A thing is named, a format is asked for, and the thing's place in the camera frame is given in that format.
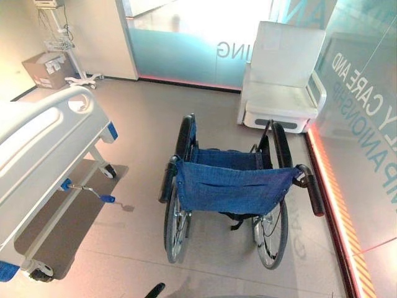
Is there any white rolling monitor stand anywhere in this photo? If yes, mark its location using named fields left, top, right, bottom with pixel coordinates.
left=36, top=5, right=105, bottom=89

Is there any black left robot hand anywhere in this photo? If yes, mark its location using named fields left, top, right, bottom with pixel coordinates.
left=145, top=282, right=166, bottom=298

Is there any white wire basket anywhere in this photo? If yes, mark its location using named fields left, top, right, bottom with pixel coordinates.
left=43, top=34, right=76, bottom=54

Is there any white hospital bed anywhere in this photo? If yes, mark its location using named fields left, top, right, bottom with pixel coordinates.
left=0, top=86, right=120, bottom=283

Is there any white armchair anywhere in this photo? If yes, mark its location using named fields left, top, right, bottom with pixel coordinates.
left=236, top=20, right=328, bottom=135

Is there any blue fabric wheelchair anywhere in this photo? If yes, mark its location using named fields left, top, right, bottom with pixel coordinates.
left=158, top=114, right=326, bottom=271

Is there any brown cardboard box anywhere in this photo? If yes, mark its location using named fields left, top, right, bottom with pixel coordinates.
left=21, top=52, right=79, bottom=91

